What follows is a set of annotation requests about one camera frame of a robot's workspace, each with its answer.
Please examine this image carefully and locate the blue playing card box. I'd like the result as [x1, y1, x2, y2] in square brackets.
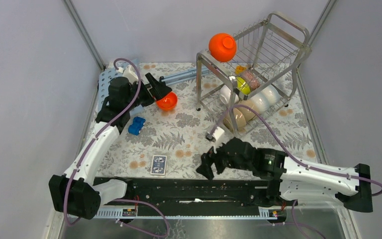
[150, 155, 167, 176]

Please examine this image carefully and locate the orange plastic bowl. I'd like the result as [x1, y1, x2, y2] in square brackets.
[208, 33, 237, 62]
[156, 92, 178, 111]

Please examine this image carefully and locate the beige floral bowl rear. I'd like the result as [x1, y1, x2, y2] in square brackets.
[237, 100, 259, 122]

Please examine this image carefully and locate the yellow green bowl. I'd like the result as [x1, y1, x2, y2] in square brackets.
[236, 77, 251, 95]

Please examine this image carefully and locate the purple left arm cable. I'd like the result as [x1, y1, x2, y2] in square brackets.
[62, 58, 172, 238]

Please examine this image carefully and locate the beige floral bowl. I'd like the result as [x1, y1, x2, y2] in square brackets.
[237, 100, 259, 122]
[223, 109, 247, 132]

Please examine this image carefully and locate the white ribbed bowl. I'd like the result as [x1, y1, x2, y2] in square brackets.
[250, 92, 270, 114]
[261, 85, 281, 106]

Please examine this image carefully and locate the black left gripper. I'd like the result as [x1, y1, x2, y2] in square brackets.
[124, 72, 172, 111]

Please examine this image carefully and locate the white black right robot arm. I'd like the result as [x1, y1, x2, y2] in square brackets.
[196, 137, 373, 213]

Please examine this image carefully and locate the floral patterned table mat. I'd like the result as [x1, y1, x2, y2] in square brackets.
[97, 80, 318, 179]

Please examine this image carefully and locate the beige floral bowl front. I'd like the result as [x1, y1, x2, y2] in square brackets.
[223, 109, 247, 132]

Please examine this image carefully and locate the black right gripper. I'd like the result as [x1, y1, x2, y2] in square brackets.
[195, 136, 252, 180]

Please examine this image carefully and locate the stainless steel dish rack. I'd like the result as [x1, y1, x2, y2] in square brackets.
[195, 11, 311, 120]

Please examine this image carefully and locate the blue toy car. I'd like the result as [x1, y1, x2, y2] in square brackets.
[128, 117, 146, 135]

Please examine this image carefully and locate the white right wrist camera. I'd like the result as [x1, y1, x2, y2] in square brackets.
[205, 126, 225, 143]

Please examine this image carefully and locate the white ribbed bowl front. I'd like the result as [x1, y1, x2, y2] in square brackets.
[250, 92, 270, 114]

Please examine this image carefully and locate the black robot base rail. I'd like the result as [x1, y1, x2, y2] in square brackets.
[90, 176, 297, 219]

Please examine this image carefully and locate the small orange yellow cup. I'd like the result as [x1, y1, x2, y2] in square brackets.
[235, 65, 247, 75]

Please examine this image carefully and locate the light blue perforated panel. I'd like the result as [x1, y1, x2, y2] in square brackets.
[95, 59, 144, 132]

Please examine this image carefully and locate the white ceramic bowl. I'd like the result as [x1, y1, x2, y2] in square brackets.
[219, 85, 232, 105]

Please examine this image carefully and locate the white ribbed bowl rear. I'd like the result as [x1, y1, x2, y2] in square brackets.
[261, 85, 281, 106]

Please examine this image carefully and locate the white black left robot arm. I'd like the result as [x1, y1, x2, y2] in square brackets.
[49, 73, 173, 220]

